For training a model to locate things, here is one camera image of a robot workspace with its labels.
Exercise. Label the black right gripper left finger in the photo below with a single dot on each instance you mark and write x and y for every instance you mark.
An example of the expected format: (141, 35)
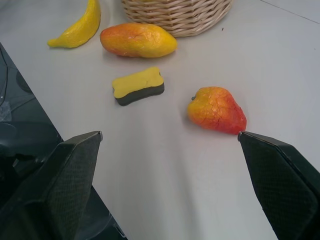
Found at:
(57, 190)

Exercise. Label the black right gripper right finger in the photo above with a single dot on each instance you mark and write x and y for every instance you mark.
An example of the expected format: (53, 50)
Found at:
(282, 185)

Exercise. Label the red-orange pear fruit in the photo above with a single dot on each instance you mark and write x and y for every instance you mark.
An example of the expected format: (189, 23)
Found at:
(216, 110)

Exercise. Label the woven wicker basket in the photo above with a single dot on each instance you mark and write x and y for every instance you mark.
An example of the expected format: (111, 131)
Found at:
(178, 15)

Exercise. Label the yellow and black sponge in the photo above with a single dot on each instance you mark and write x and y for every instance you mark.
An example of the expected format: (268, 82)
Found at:
(139, 85)

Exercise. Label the yellow toy banana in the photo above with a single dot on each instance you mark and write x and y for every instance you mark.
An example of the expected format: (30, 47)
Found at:
(79, 30)

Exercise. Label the large orange yellow toy mango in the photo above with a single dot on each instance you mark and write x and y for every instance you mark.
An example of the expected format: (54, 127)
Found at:
(138, 40)

